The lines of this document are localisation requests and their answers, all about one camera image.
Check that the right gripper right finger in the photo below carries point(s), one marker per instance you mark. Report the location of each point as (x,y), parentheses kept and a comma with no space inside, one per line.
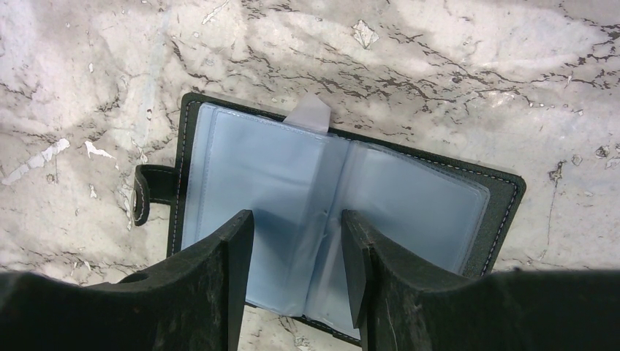
(399,301)

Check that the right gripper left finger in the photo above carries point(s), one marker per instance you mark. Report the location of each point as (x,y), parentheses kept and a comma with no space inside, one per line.
(193,300)

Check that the black card holder blue sleeves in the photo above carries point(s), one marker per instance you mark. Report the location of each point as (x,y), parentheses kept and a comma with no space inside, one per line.
(297,180)

